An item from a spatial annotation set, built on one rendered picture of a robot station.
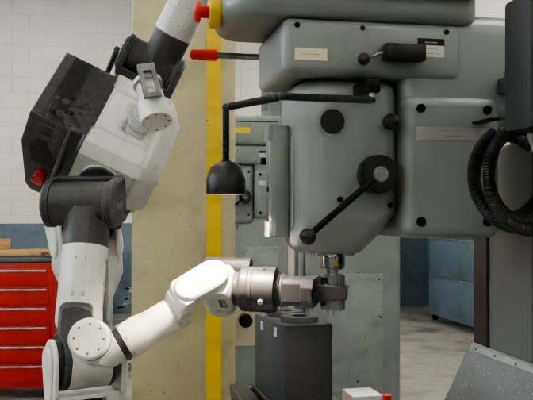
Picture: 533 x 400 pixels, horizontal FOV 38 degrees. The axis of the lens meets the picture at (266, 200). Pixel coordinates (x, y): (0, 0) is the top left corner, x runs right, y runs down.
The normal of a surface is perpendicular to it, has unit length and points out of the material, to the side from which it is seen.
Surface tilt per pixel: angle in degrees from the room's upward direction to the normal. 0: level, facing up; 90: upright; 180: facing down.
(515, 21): 90
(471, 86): 90
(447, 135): 90
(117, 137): 58
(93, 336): 74
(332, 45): 90
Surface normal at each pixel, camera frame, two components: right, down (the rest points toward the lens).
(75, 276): 0.08, -0.29
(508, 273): -0.98, 0.00
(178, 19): -0.08, 0.24
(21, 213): 0.20, -0.01
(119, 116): 0.42, -0.53
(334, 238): 0.17, 0.53
